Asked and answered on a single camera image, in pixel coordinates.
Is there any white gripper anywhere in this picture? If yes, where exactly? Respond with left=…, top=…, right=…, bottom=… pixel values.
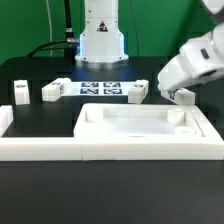
left=158, top=25, right=224, bottom=91

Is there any white desk top tray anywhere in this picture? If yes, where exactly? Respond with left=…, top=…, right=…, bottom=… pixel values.
left=74, top=103, right=224, bottom=146

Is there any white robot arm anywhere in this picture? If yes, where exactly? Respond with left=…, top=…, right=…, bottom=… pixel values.
left=75, top=0, right=224, bottom=91

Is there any marker tag sheet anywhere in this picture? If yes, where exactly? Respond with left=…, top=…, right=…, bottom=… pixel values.
left=64, top=81, right=133, bottom=96

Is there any black cable bundle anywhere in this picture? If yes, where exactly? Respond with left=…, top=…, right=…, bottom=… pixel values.
left=27, top=0, right=81, bottom=58

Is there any white thin cable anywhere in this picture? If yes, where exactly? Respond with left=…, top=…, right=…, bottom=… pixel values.
left=45, top=0, right=54, bottom=58

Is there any white U-shaped fence frame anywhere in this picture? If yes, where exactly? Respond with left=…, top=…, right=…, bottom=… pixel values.
left=0, top=106, right=224, bottom=161

